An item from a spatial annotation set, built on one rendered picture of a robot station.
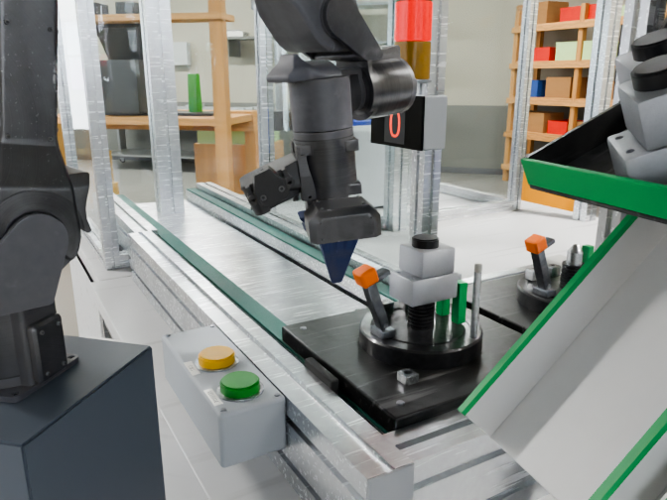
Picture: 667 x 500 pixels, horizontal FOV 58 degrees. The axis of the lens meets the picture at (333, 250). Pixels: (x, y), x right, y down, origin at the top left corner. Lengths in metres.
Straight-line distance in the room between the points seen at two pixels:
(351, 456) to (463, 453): 0.10
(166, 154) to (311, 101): 1.09
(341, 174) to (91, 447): 0.30
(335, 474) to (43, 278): 0.29
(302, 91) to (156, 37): 1.08
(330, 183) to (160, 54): 1.10
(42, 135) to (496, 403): 0.38
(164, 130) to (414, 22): 0.91
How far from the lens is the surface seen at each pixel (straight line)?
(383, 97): 0.59
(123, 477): 0.50
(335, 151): 0.55
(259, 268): 1.14
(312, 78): 0.54
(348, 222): 0.50
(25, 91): 0.44
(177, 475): 0.70
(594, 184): 0.40
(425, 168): 0.87
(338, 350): 0.68
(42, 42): 0.44
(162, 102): 1.60
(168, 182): 1.62
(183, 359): 0.70
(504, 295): 0.87
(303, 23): 0.53
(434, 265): 0.65
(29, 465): 0.41
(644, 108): 0.37
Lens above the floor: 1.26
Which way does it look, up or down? 16 degrees down
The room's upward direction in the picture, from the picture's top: straight up
